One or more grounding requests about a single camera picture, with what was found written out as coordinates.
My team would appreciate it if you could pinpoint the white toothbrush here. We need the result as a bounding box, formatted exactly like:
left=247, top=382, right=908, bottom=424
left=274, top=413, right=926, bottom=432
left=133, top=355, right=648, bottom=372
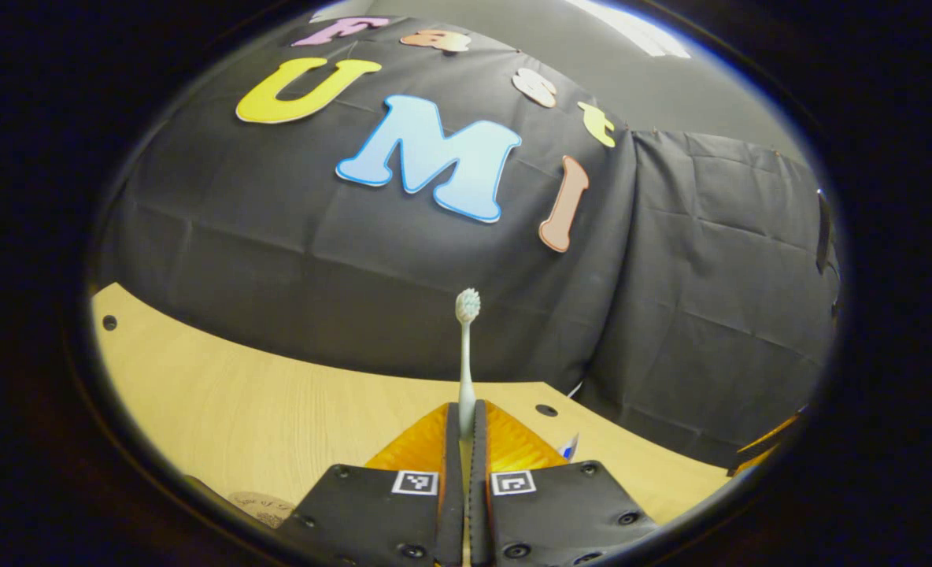
left=454, top=287, right=483, bottom=567

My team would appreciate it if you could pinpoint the wooden desktop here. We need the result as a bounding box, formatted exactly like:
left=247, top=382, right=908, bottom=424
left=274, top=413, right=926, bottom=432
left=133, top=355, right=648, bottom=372
left=91, top=283, right=730, bottom=567

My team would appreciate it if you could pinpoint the round patterned coaster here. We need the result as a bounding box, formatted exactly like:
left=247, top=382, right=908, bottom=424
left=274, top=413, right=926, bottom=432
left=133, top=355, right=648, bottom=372
left=226, top=491, right=298, bottom=529

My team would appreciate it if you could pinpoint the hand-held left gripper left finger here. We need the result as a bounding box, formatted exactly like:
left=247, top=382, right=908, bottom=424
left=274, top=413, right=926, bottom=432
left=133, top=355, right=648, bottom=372
left=276, top=402, right=465, bottom=567

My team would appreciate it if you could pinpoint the dark equipment stand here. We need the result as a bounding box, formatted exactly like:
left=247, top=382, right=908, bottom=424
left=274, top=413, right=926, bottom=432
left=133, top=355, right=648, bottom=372
left=815, top=189, right=841, bottom=316

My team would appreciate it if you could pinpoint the black backdrop cloth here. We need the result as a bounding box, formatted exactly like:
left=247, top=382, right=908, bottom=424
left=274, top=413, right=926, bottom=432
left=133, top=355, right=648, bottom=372
left=92, top=12, right=841, bottom=469

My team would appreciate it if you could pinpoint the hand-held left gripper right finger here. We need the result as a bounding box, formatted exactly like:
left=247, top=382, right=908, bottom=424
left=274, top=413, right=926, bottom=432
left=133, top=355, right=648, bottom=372
left=468, top=399, right=660, bottom=567

